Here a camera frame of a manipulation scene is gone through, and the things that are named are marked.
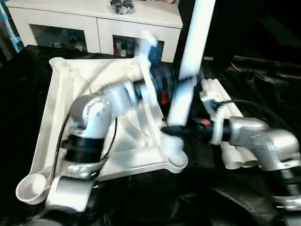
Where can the white plastic table leg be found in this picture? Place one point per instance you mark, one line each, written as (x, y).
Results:
(249, 163)
(195, 47)
(231, 110)
(231, 162)

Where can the white plastic table top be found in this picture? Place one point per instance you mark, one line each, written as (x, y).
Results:
(58, 99)

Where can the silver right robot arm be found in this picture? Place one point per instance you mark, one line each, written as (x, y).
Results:
(258, 136)

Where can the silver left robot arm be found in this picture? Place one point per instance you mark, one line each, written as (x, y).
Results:
(94, 113)

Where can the small yellow label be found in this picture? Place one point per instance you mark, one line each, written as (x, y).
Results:
(208, 57)

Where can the white jar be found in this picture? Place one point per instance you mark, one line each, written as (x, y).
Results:
(122, 50)

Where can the red container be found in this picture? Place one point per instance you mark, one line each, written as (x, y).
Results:
(116, 48)

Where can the black plastic mat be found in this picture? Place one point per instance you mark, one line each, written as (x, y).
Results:
(235, 193)

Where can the clear bag of dark parts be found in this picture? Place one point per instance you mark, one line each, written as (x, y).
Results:
(122, 5)

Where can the black backdrop cloth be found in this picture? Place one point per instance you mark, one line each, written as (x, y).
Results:
(258, 23)

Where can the white sideboard cabinet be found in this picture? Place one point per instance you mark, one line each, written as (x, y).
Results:
(70, 14)

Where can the blue printed panel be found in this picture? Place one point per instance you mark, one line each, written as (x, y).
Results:
(14, 35)

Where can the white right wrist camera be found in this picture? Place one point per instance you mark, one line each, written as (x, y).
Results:
(209, 103)

